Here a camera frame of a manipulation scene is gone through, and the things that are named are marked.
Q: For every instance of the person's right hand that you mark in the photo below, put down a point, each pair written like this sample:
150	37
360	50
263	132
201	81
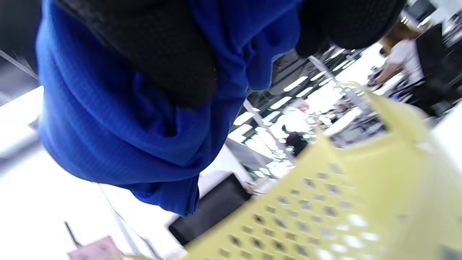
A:
155	47

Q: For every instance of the black mesh office chair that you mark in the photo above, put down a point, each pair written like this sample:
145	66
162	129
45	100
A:
209	209

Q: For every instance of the blue t-shirt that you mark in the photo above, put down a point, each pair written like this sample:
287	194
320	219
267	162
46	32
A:
108	126

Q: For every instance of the yellow perforated plastic basket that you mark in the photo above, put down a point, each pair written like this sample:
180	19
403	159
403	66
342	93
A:
361	187

